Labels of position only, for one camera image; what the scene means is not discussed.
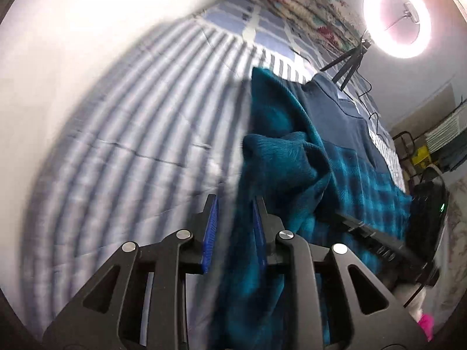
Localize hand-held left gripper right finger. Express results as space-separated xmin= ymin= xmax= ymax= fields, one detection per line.
xmin=252 ymin=196 xmax=429 ymax=350

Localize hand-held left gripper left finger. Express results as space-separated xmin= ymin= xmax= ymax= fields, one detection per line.
xmin=42 ymin=194 xmax=219 ymax=350

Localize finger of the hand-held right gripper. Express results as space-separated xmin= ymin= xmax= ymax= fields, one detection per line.
xmin=334 ymin=211 xmax=435 ymax=274

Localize teal navy fleece pants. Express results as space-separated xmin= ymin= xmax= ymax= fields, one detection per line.
xmin=210 ymin=66 xmax=414 ymax=350

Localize yellow box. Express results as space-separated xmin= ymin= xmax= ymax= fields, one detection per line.
xmin=412 ymin=146 xmax=431 ymax=168

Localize black metal rack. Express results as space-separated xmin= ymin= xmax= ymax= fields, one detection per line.
xmin=392 ymin=129 xmax=426 ymax=190

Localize white slatted appliance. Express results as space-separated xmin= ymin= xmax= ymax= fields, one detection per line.
xmin=425 ymin=111 xmax=467 ymax=150

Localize blue striped bed sheet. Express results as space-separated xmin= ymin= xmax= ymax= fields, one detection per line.
xmin=22 ymin=18 xmax=407 ymax=336

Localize black tripod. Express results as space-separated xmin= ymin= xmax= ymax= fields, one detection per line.
xmin=321 ymin=31 xmax=373 ymax=90

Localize blue checked blanket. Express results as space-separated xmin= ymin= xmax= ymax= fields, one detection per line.
xmin=202 ymin=0 xmax=369 ymax=117

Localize folded floral quilt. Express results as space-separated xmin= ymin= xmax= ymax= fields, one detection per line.
xmin=252 ymin=0 xmax=367 ymax=50

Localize black ring light cable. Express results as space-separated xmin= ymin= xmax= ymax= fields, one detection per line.
xmin=341 ymin=73 xmax=393 ymax=143

